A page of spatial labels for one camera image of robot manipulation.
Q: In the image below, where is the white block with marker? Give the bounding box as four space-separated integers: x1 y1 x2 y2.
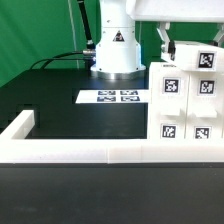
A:
161 41 224 73

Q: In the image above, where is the thin white cord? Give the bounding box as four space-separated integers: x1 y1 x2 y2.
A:
67 0 80 70

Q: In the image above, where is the white cabinet body box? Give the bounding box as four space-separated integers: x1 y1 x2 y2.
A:
147 62 224 140

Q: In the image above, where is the white U-shaped fence frame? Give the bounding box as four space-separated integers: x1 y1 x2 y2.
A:
0 110 224 164

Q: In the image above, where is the white marker base sheet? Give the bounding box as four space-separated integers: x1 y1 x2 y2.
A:
75 89 150 104

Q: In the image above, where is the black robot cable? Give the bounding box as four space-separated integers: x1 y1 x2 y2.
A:
29 0 98 70

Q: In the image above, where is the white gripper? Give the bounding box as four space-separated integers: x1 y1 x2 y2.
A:
126 0 224 61

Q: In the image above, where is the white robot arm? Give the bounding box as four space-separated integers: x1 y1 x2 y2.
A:
91 0 224 80

